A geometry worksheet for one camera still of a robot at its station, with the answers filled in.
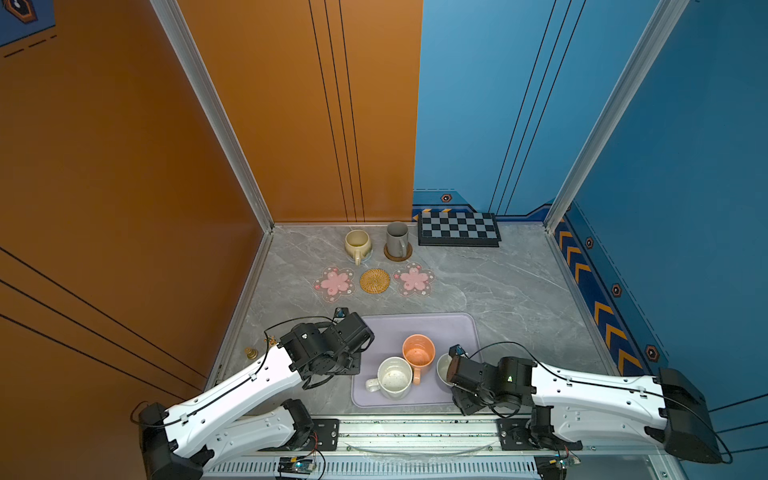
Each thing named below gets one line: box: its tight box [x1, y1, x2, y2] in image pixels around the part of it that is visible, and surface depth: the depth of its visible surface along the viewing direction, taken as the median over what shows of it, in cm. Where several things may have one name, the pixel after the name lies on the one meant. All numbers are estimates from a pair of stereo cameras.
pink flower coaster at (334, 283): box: [314, 267, 355, 303], surface depth 105 cm
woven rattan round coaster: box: [359, 268, 391, 295], surface depth 105 cm
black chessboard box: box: [418, 211, 502, 247], surface depth 118 cm
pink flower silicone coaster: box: [394, 262, 435, 298], surface depth 105 cm
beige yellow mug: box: [344, 229, 371, 266], surface depth 105 cm
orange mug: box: [402, 334, 436, 386], surface depth 82 cm
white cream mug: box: [366, 356, 413, 400], surface depth 78 cm
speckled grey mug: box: [386, 221, 409, 258], surface depth 105 cm
